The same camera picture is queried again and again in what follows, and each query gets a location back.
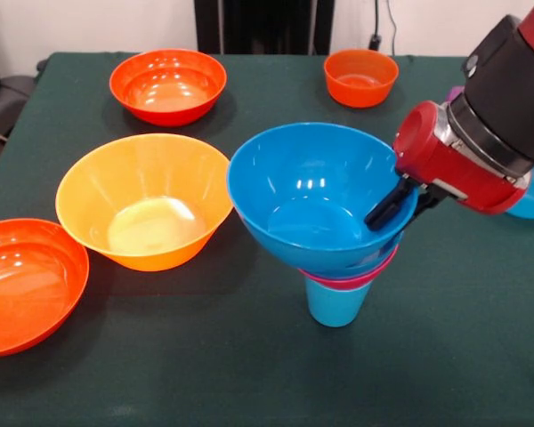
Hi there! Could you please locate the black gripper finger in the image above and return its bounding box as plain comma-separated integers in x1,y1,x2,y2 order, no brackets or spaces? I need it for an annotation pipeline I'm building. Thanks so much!
402,182,449,232
363,176,420,232

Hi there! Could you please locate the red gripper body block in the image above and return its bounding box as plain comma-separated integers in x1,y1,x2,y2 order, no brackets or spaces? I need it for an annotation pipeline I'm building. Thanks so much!
392,100,533,216

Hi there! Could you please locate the large blue bowl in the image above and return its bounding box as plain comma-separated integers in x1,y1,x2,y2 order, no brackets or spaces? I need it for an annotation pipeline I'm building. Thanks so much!
225,122,421,275

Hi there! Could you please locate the small pink bowl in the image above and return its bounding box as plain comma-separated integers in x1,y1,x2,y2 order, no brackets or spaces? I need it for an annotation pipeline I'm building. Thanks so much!
297,242,401,293

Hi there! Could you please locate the blue cup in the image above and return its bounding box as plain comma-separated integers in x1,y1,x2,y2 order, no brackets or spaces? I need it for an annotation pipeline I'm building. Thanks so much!
305,275,371,329

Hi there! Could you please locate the large yellow-orange bowl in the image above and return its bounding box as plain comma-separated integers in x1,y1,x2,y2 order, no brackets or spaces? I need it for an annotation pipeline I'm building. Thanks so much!
54,133,235,272

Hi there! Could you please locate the large orange bowl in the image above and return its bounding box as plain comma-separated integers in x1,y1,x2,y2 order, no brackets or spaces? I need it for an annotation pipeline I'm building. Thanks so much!
109,48,228,128
0,217,91,359

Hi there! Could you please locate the small orange bowl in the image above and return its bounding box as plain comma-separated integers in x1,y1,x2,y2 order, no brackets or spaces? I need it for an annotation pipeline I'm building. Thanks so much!
323,48,401,109

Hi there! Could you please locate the dark green table cloth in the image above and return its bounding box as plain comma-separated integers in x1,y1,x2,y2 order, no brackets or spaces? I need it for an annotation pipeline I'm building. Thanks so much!
0,51,534,427

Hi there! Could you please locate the black cable with plug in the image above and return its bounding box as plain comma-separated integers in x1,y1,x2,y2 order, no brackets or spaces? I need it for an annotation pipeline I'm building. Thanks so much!
367,0,398,57

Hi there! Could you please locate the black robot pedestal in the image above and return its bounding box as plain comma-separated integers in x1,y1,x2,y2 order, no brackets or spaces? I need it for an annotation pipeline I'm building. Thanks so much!
193,0,336,55

